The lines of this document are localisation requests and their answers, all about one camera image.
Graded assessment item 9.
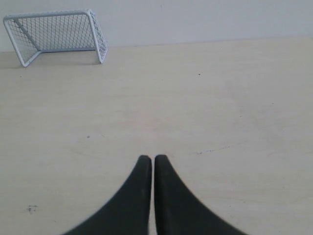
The white miniature soccer goal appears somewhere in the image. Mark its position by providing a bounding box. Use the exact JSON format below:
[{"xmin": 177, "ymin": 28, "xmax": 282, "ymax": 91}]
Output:
[{"xmin": 3, "ymin": 9, "xmax": 108, "ymax": 67}]

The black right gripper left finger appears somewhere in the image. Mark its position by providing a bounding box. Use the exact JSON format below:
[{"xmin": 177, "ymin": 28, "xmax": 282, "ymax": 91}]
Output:
[{"xmin": 66, "ymin": 155, "xmax": 152, "ymax": 235}]

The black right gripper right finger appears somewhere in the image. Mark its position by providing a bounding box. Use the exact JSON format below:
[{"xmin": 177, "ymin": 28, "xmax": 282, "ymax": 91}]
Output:
[{"xmin": 154, "ymin": 155, "xmax": 245, "ymax": 235}]

